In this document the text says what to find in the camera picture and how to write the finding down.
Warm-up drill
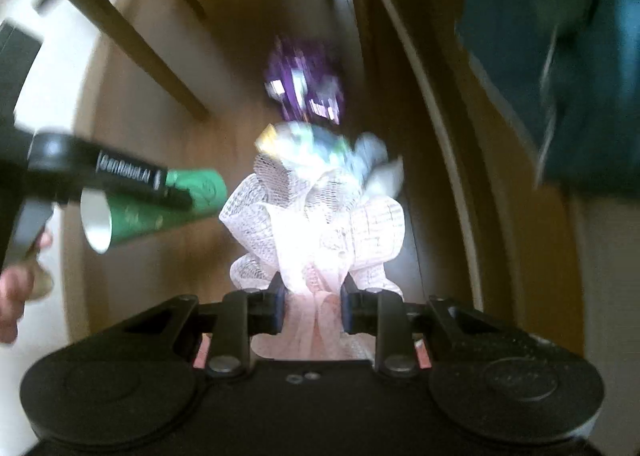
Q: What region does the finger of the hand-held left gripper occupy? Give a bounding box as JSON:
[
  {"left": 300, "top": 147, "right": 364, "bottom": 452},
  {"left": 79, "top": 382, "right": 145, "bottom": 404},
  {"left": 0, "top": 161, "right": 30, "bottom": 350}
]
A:
[{"left": 75, "top": 140, "right": 194, "bottom": 209}]

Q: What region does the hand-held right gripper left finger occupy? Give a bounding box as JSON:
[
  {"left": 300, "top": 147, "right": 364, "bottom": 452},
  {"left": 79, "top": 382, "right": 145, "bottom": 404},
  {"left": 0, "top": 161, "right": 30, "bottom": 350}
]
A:
[{"left": 125, "top": 286, "right": 289, "bottom": 378}]

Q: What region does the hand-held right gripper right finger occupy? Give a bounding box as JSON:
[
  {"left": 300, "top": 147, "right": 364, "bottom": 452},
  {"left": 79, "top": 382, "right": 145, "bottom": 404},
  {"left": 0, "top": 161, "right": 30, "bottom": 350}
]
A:
[{"left": 340, "top": 276, "right": 506, "bottom": 378}]

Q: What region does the green paper cup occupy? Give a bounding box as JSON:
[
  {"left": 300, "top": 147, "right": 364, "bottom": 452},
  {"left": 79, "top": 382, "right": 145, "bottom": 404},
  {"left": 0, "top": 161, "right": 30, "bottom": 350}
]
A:
[{"left": 80, "top": 168, "right": 228, "bottom": 255}]

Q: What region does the white foam mesh sleeve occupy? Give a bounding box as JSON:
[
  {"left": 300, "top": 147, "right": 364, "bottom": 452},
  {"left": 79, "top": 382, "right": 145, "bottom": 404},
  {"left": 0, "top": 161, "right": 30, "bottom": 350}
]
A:
[{"left": 219, "top": 156, "right": 406, "bottom": 362}]

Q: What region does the purple snack bag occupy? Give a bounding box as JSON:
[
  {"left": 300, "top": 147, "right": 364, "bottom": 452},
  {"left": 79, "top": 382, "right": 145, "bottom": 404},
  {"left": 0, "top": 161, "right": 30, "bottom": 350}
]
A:
[{"left": 263, "top": 36, "right": 347, "bottom": 125}]

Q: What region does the person's left hand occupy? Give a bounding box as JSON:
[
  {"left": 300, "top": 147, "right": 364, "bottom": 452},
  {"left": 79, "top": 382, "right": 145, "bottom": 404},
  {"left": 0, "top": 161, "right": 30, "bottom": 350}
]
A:
[{"left": 0, "top": 231, "right": 54, "bottom": 345}]

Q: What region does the crumpled white tissue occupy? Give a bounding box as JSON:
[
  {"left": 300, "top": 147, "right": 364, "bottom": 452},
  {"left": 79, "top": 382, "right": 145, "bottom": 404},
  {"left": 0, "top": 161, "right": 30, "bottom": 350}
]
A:
[{"left": 350, "top": 132, "right": 404, "bottom": 197}]

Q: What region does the crumpled silver yellow wrapper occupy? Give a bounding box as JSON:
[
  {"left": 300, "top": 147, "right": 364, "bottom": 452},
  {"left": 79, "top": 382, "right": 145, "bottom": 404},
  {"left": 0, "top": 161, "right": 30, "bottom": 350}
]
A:
[{"left": 255, "top": 121, "right": 352, "bottom": 171}]

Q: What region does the teal cloth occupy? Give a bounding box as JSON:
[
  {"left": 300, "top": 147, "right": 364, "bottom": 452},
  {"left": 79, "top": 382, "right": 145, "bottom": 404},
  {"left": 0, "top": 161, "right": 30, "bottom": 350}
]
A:
[{"left": 454, "top": 0, "right": 640, "bottom": 199}]

